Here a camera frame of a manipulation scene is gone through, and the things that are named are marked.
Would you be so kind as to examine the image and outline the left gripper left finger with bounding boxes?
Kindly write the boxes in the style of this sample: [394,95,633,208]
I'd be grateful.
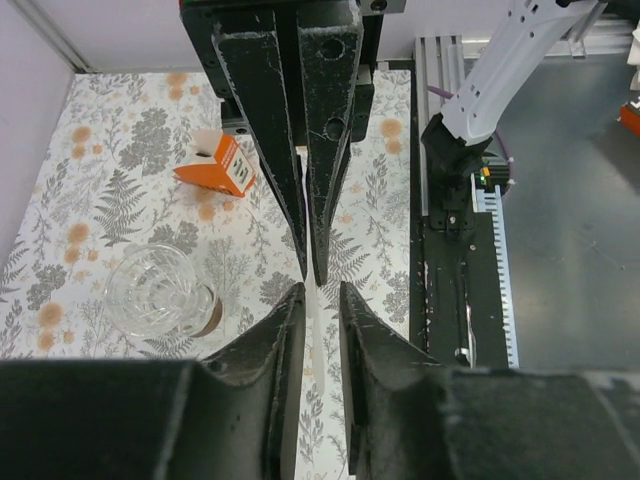
[1,283,306,479]

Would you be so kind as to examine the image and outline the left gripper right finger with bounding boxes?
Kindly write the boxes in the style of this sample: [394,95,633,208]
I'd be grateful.
[339,282,639,479]

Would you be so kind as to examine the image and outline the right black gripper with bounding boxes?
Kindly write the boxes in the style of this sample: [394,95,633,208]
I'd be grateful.
[179,1,405,286]

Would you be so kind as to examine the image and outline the orange coffee filter box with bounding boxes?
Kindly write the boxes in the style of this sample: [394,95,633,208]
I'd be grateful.
[173,129,256,198]

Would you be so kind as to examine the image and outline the clear glass cup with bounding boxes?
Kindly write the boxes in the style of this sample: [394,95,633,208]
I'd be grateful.
[103,244,221,338]

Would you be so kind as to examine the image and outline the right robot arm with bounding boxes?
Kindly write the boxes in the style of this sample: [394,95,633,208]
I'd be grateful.
[179,1,598,285]

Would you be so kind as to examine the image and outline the small glass beaker brown band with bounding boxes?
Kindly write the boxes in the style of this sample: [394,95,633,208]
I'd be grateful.
[192,298,224,338]

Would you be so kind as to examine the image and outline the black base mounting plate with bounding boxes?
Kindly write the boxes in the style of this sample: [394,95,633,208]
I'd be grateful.
[418,213,509,369]

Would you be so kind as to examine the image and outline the floral patterned table mat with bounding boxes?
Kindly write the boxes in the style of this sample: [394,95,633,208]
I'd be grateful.
[1,69,411,479]

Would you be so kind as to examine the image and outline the white slotted cable duct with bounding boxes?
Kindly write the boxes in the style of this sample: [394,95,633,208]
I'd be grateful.
[476,186,520,368]

